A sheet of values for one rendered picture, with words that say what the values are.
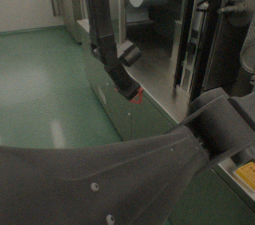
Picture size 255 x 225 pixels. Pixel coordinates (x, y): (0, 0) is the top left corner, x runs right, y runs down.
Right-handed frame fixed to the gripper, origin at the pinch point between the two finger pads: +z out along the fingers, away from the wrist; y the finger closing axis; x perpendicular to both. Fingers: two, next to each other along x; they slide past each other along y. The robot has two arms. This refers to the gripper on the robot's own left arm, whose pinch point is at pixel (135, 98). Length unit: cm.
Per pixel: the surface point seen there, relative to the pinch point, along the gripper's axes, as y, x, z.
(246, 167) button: -39.7, -8.9, 19.1
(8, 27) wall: 535, 42, 80
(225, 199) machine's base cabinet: -39, 2, 33
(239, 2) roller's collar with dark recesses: -7, -54, -6
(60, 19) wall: 513, -70, 137
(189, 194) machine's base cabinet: -24, 10, 53
